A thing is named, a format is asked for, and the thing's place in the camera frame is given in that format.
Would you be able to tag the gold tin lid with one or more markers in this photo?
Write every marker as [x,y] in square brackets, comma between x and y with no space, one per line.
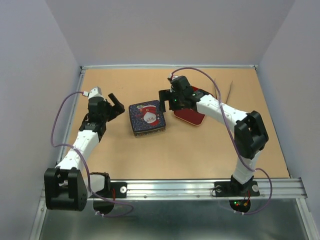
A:
[146,113]

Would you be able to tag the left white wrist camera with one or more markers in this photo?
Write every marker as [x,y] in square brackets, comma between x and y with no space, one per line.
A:
[96,92]

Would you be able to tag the metal tongs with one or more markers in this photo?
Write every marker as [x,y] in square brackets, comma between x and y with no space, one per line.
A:
[225,88]

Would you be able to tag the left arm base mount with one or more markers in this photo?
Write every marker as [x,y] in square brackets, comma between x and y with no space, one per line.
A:
[112,188]

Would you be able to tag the square chocolate tin box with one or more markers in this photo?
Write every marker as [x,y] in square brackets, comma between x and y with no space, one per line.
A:
[143,130]

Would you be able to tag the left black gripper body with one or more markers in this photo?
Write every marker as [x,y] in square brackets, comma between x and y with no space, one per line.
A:
[106,115]

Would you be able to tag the red lacquer tray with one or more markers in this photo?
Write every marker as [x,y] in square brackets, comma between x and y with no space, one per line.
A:
[189,116]

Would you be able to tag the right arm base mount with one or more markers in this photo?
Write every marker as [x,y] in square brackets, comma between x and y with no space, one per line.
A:
[225,188]

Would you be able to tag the small electronics board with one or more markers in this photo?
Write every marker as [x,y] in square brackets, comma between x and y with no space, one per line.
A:
[242,206]

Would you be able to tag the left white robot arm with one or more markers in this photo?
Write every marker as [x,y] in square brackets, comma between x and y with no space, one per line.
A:
[68,185]

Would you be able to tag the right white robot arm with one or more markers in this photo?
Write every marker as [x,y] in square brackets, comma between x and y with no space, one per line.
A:
[247,130]

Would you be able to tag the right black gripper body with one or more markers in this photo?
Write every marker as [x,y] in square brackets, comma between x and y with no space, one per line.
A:
[175,101]

